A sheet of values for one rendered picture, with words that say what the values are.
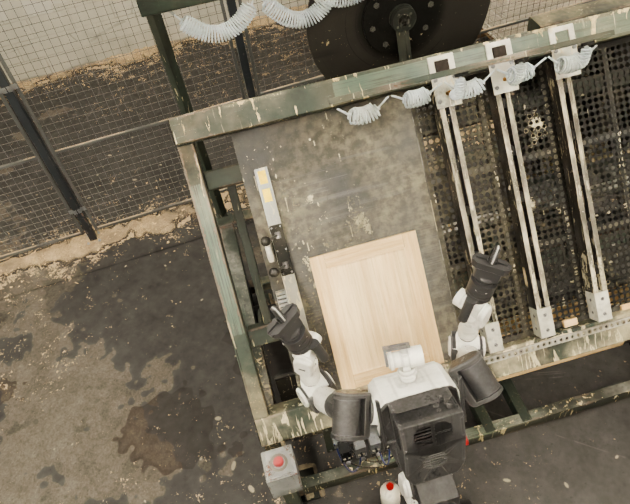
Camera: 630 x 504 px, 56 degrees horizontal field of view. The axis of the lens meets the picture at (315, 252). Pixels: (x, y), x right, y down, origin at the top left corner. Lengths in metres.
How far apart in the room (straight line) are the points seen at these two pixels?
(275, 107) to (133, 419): 2.16
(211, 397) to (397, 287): 1.59
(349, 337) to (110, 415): 1.81
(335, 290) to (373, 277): 0.16
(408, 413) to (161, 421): 2.05
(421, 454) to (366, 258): 0.82
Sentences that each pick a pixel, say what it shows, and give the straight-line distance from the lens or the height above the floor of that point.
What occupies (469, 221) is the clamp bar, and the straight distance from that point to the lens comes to 2.43.
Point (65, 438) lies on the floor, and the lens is 3.82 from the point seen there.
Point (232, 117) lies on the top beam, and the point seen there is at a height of 1.83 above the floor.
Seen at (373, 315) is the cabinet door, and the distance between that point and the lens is 2.40.
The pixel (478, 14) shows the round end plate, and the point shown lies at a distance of 2.81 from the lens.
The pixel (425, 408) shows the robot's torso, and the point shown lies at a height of 1.40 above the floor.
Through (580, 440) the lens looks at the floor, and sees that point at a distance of 3.49.
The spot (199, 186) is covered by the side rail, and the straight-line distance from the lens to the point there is 2.24.
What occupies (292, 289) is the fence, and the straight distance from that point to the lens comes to 2.30.
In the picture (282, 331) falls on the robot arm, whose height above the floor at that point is 1.58.
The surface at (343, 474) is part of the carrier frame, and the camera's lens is 3.09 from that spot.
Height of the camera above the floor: 3.07
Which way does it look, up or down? 48 degrees down
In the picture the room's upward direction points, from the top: 9 degrees counter-clockwise
